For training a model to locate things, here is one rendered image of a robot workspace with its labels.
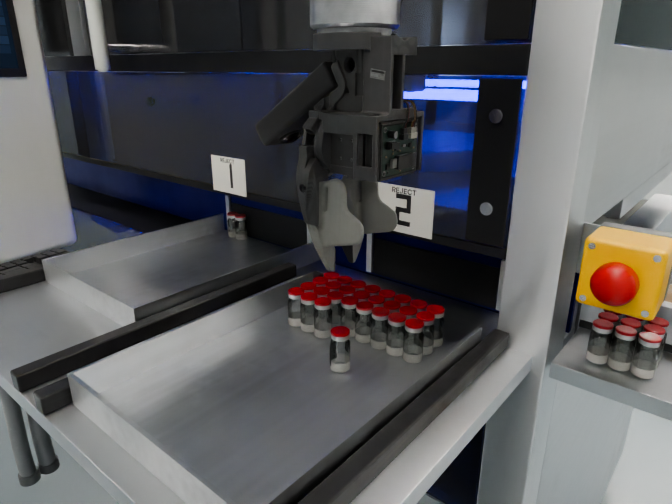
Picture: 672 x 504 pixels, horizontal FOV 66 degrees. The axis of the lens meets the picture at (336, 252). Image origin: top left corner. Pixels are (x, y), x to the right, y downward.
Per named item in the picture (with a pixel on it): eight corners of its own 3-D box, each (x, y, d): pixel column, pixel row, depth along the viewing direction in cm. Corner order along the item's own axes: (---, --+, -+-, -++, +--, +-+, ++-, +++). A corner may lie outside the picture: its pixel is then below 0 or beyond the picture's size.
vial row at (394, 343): (308, 311, 68) (307, 280, 67) (426, 358, 57) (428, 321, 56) (296, 317, 67) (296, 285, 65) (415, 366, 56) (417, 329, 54)
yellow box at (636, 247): (592, 281, 58) (603, 220, 56) (666, 298, 54) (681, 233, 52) (572, 303, 53) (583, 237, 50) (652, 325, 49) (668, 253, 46)
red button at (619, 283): (594, 290, 52) (601, 253, 51) (639, 301, 50) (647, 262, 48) (583, 302, 50) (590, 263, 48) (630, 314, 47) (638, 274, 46)
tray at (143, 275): (223, 230, 103) (222, 213, 102) (320, 259, 88) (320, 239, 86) (45, 281, 79) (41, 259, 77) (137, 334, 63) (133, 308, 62)
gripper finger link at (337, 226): (349, 289, 45) (358, 184, 43) (301, 272, 49) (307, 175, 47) (370, 282, 48) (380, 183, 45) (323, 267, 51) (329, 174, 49)
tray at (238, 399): (311, 293, 74) (310, 271, 73) (479, 354, 59) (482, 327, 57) (73, 404, 50) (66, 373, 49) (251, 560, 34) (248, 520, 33)
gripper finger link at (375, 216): (387, 274, 50) (384, 181, 46) (340, 259, 53) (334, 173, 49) (405, 261, 52) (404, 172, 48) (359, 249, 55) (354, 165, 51)
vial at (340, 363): (338, 360, 57) (338, 325, 56) (354, 367, 56) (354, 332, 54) (325, 368, 56) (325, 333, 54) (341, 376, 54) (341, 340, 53)
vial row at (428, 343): (319, 306, 70) (319, 275, 68) (436, 350, 59) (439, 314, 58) (308, 311, 68) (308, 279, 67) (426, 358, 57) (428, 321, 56)
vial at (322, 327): (322, 328, 64) (322, 294, 62) (336, 334, 63) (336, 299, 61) (310, 335, 62) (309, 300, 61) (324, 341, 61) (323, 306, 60)
